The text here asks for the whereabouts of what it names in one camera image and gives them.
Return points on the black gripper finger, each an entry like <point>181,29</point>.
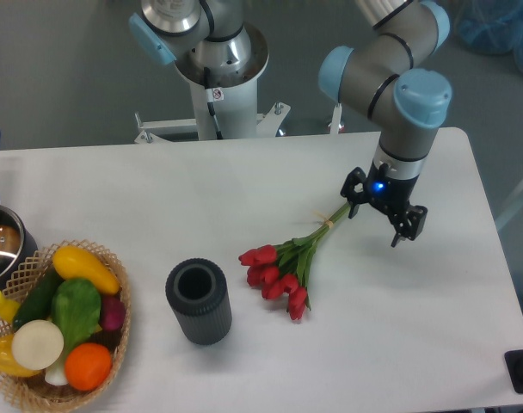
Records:
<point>408,223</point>
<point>353,190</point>

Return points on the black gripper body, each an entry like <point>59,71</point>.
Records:
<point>388,195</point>

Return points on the red tulip bouquet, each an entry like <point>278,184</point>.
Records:
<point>283,270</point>

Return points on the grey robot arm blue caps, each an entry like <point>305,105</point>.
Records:
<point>384,82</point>

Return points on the dark grey ribbed vase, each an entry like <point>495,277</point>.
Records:
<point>197,293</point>

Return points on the blue plastic bag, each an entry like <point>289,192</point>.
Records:
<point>491,27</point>

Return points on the purple red onion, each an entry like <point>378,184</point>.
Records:
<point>113,313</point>

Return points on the yellow squash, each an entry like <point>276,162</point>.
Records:
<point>71,262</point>

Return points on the green lettuce leaf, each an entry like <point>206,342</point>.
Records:
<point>76,308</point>

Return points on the orange fruit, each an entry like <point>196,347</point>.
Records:
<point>87,366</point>

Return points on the dark green cucumber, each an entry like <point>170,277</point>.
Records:
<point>38,303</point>

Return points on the white leek stalk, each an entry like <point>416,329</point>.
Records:
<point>55,374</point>

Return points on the white round onion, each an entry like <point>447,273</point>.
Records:
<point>37,344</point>

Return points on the woven wicker basket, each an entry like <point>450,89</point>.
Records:
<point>34,394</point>

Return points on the yellow bell pepper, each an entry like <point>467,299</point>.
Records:
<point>8,364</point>

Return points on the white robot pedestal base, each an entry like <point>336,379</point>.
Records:
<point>223,84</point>

